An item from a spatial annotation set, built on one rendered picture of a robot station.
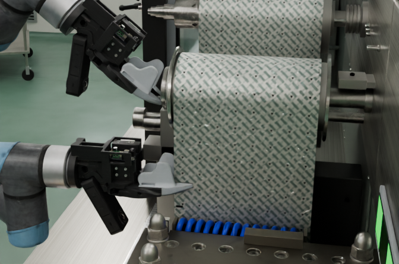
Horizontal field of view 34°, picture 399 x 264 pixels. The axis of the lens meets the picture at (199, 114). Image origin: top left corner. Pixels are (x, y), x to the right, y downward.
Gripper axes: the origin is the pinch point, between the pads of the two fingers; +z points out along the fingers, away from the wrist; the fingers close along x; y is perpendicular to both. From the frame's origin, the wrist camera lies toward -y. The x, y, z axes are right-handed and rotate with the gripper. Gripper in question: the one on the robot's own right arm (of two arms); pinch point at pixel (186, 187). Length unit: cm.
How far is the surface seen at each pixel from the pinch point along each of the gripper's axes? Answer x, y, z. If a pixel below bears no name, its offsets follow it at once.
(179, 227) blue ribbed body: -3.7, -5.8, -0.5
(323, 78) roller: 2.4, 20.1, 22.0
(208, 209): -0.3, -3.6, 4.0
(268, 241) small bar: -6.4, -5.2, 14.8
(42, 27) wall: 556, -99, -266
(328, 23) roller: 24.1, 24.6, 22.6
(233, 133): -0.2, 10.7, 8.0
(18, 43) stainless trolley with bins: 421, -84, -231
